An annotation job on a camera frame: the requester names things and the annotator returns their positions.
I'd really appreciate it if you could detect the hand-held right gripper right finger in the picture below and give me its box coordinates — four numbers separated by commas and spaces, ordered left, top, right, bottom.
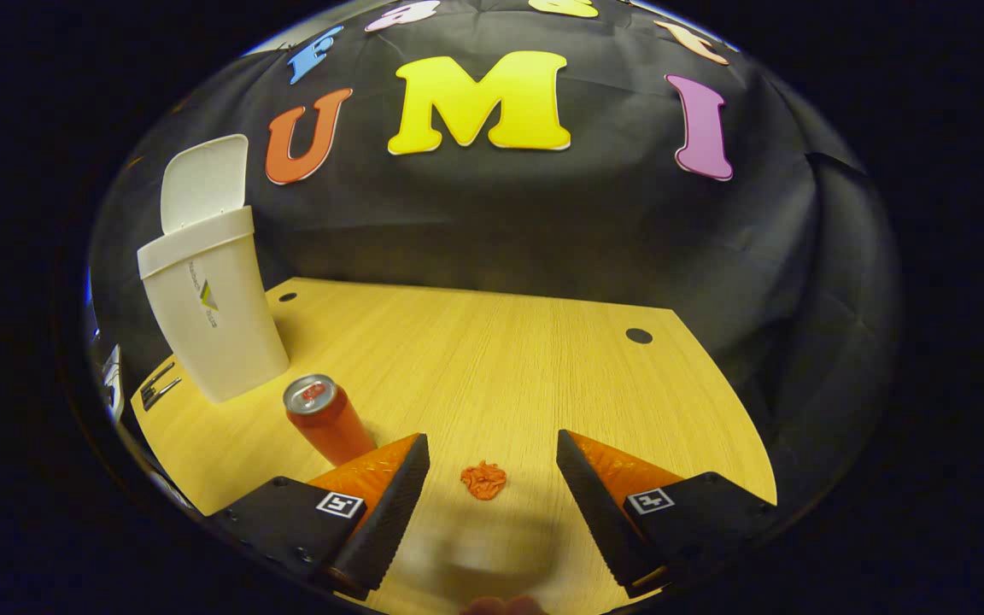
556, 430, 779, 599

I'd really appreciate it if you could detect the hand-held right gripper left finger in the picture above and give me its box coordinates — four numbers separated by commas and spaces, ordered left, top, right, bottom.
206, 433, 431, 601

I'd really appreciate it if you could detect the orange paper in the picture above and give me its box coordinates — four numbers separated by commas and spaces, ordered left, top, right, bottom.
460, 460, 508, 501

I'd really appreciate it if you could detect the red pop can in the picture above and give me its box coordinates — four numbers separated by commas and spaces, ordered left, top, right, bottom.
283, 374, 378, 468

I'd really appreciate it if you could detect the white desktop garbage bin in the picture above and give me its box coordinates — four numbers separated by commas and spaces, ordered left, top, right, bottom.
137, 134, 290, 404

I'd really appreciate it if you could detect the wooden desktop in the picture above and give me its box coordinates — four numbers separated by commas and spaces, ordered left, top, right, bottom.
129, 278, 779, 615

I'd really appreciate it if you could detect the black backdrop cloth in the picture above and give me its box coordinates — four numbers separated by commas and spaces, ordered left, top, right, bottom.
86, 0, 903, 530

